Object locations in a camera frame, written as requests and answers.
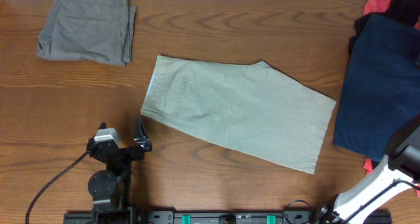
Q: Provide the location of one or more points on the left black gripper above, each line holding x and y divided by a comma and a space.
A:
143, 142

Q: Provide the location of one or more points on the light khaki shorts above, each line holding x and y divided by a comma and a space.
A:
254, 109

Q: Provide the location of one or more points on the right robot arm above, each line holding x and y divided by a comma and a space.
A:
397, 171

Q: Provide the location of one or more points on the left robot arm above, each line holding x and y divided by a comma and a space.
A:
110, 188

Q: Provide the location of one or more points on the folded dark grey shorts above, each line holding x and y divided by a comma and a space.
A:
97, 30

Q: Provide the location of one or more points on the navy blue shorts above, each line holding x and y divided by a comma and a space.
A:
347, 124

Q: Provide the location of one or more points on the red garment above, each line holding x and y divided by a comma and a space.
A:
386, 58

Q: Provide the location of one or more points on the black garment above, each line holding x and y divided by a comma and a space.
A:
404, 11

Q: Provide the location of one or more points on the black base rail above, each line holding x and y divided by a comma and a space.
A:
168, 217

